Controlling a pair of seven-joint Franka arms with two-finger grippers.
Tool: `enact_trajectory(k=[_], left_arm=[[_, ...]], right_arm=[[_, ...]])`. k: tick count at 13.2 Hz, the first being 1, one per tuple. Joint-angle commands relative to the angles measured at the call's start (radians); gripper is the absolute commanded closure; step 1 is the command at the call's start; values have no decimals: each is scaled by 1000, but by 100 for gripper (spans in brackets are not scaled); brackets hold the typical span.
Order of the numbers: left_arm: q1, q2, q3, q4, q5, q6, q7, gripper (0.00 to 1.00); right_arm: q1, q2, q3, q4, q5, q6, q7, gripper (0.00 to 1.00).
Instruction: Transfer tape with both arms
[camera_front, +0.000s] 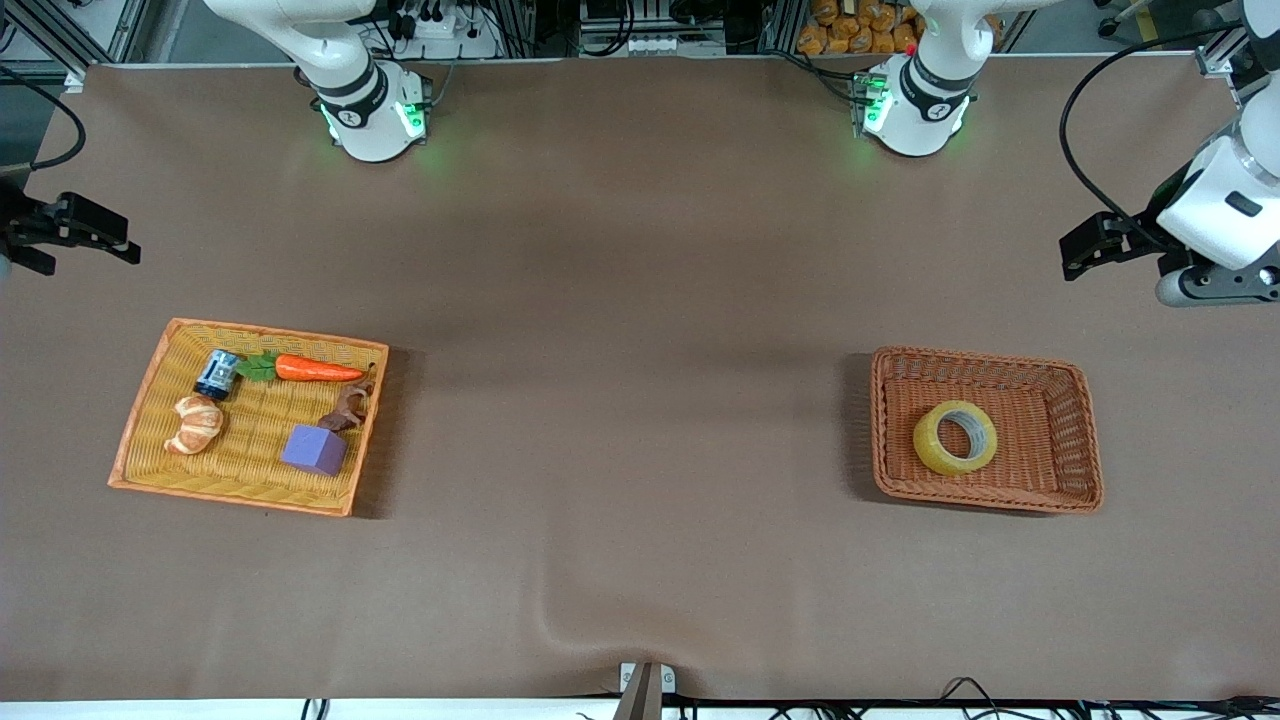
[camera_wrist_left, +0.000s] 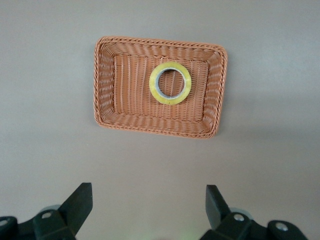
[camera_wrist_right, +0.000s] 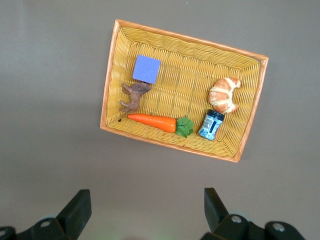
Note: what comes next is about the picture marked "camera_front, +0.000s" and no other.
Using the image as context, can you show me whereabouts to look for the brown wicker basket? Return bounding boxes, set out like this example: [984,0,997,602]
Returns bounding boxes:
[868,346,1105,515]

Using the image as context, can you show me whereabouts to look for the brown figurine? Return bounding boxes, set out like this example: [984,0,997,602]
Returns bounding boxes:
[318,375,376,433]

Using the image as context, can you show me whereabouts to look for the pile of orange bread rolls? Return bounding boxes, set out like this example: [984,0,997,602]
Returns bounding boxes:
[797,0,923,56]

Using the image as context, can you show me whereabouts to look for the small blue can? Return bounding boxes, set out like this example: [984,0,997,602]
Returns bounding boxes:
[194,349,241,402]

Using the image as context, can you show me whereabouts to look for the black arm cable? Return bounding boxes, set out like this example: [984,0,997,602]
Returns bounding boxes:
[1060,25,1246,251]
[0,62,86,171]

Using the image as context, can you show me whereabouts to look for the orange toy carrot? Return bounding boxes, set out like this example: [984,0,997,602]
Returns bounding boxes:
[236,350,367,385]

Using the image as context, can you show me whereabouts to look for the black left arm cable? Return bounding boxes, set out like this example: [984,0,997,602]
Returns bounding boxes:
[1060,25,1246,251]

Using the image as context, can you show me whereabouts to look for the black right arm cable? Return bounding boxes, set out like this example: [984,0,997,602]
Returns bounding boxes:
[0,62,86,171]

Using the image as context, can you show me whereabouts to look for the yellow wicker tray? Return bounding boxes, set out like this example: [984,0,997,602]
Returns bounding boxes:
[108,318,390,518]

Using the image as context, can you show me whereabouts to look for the toy croissant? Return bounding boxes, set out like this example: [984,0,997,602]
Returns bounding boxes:
[164,394,225,457]

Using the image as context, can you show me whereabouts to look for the aluminium frame profile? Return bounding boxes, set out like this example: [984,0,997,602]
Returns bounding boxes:
[1195,0,1280,111]
[0,0,151,91]

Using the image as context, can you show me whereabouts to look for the yellow tape roll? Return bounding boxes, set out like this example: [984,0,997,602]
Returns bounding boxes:
[912,400,999,477]

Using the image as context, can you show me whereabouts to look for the purple cube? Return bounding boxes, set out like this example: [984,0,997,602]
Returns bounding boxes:
[280,424,348,477]

